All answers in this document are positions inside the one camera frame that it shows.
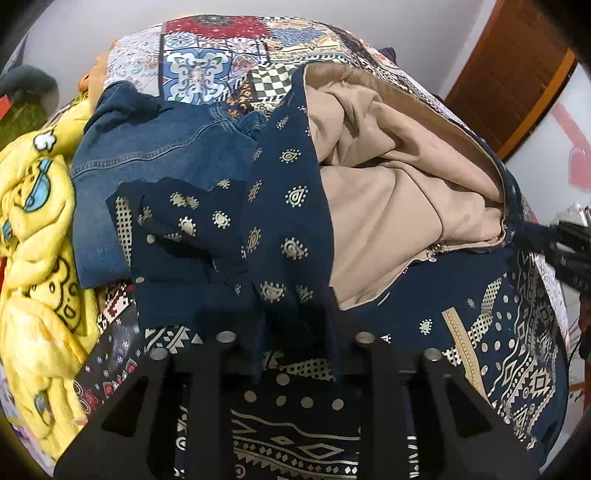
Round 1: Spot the navy patterned hooded jacket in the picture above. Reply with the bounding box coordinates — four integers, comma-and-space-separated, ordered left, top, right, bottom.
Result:
107, 63, 568, 479

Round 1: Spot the dark floral patterned cloth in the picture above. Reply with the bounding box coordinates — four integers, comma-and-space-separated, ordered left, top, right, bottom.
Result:
73, 282, 144, 418

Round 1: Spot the yellow cartoon fleece blanket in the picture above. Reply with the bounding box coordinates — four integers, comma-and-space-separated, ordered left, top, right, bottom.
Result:
1, 98, 99, 459

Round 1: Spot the wooden door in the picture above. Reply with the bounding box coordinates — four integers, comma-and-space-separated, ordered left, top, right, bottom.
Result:
446, 1, 577, 160

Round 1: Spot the blue denim jacket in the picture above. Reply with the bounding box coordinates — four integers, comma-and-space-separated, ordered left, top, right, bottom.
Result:
71, 81, 266, 289

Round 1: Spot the orange peach blanket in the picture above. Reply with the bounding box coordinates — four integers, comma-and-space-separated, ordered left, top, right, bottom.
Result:
78, 40, 117, 95

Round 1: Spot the colourful patchwork bed quilt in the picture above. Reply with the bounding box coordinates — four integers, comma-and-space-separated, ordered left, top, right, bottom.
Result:
103, 13, 569, 333

